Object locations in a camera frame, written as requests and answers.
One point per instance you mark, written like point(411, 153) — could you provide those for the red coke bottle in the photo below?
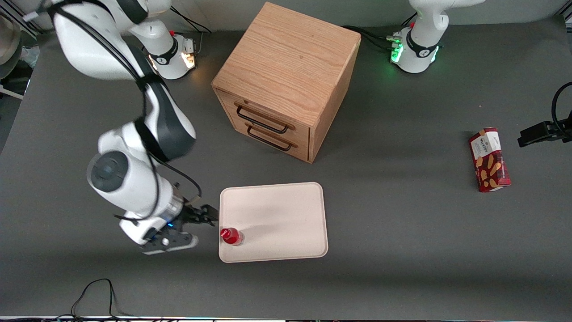
point(231, 236)

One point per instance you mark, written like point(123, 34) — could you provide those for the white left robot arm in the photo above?
point(424, 27)

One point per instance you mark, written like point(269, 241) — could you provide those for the wooden drawer cabinet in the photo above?
point(290, 58)

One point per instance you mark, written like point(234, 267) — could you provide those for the wooden drawer front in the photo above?
point(263, 114)
point(277, 145)

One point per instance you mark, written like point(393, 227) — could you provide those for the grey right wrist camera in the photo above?
point(172, 243)

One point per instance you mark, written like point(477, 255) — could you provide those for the red biscuit box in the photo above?
point(489, 160)

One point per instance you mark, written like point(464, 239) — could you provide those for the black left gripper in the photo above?
point(537, 133)

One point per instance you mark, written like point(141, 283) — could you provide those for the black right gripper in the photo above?
point(193, 214)

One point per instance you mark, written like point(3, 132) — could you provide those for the beige plastic tray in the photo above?
point(277, 214)

